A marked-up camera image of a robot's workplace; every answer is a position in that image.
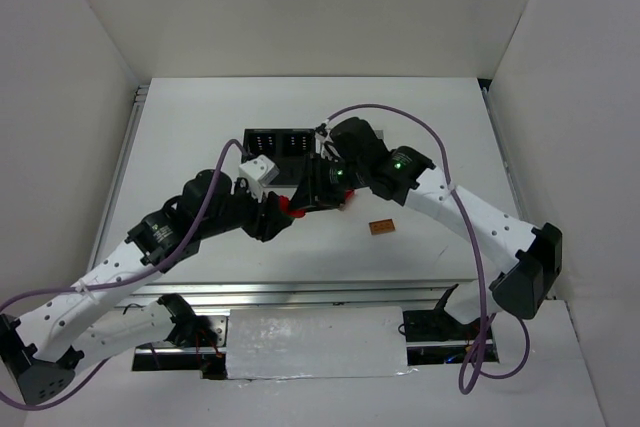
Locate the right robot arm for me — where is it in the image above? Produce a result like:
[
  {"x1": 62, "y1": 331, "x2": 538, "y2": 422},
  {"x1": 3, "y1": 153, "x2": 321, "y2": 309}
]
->
[{"x1": 289, "y1": 117, "x2": 563, "y2": 324}]

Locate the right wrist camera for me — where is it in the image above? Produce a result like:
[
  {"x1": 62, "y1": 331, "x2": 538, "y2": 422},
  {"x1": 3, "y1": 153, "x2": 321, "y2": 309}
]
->
[{"x1": 313, "y1": 119, "x2": 331, "y2": 150}]

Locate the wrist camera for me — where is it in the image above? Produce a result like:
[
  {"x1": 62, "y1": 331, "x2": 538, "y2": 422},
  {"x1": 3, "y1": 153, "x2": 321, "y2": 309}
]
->
[
  {"x1": 313, "y1": 119, "x2": 331, "y2": 150},
  {"x1": 239, "y1": 155, "x2": 279, "y2": 187}
]

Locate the white foil covered plate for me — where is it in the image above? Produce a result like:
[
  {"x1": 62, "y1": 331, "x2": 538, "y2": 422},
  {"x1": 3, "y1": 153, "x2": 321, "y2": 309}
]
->
[{"x1": 226, "y1": 306, "x2": 409, "y2": 380}]

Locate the orange flat lego brick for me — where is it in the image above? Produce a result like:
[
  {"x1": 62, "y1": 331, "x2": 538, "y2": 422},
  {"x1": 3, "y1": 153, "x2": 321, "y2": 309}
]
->
[{"x1": 369, "y1": 219, "x2": 396, "y2": 236}]

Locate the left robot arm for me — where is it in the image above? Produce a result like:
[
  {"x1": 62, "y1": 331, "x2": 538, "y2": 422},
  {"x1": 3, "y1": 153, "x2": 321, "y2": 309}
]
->
[{"x1": 1, "y1": 160, "x2": 293, "y2": 411}]

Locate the purple cable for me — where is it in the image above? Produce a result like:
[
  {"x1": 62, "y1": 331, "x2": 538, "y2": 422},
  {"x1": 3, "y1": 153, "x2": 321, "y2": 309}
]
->
[
  {"x1": 0, "y1": 139, "x2": 251, "y2": 411},
  {"x1": 324, "y1": 104, "x2": 531, "y2": 395}
]

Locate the red curved lego brick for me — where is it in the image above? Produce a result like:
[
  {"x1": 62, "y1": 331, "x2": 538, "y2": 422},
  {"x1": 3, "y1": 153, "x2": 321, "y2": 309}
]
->
[{"x1": 279, "y1": 196, "x2": 306, "y2": 219}]

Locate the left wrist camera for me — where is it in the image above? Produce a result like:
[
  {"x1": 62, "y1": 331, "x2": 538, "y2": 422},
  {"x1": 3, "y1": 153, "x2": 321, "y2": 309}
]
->
[{"x1": 239, "y1": 155, "x2": 279, "y2": 187}]

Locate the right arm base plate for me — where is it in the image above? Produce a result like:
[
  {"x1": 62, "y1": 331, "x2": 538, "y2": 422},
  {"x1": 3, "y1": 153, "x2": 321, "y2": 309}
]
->
[{"x1": 397, "y1": 310, "x2": 480, "y2": 346}]

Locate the aluminium rail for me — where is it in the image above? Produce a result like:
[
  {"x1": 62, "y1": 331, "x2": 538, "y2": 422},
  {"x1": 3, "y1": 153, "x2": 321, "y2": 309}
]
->
[{"x1": 116, "y1": 279, "x2": 479, "y2": 310}]

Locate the black double container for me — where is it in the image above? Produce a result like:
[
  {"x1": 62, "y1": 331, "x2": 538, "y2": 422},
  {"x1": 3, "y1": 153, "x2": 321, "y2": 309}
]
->
[{"x1": 242, "y1": 128, "x2": 316, "y2": 188}]

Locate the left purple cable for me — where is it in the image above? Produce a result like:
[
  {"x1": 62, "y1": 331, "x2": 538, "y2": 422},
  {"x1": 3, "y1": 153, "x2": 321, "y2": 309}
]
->
[{"x1": 0, "y1": 139, "x2": 251, "y2": 411}]

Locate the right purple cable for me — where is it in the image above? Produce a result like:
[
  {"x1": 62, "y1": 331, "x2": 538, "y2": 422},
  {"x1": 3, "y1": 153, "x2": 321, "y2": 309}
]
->
[{"x1": 324, "y1": 104, "x2": 531, "y2": 395}]

